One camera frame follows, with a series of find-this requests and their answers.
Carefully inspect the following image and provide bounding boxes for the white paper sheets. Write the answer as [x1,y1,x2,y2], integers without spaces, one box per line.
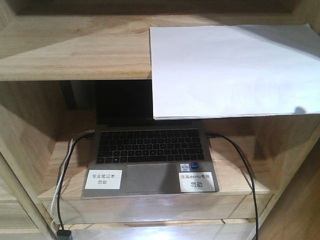
[149,24,320,120]

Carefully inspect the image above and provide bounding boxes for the grey laptop computer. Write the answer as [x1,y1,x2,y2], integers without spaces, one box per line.
[82,79,219,199]

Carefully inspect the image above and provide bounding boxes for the wooden shelf unit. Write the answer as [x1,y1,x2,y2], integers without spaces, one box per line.
[0,0,320,240]

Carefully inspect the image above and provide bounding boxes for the grey adapter dongle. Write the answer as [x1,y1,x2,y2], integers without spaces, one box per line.
[56,229,73,240]

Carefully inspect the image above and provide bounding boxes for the black cable right of laptop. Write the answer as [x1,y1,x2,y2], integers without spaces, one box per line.
[206,132,259,240]

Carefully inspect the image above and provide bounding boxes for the black cable of laptop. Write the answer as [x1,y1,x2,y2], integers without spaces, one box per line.
[206,132,259,240]
[56,132,94,231]

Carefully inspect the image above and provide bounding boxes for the black cable left of laptop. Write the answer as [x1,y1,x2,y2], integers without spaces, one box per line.
[56,132,94,231]

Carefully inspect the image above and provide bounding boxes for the white cable left of laptop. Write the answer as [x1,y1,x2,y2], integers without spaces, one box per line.
[50,129,95,236]

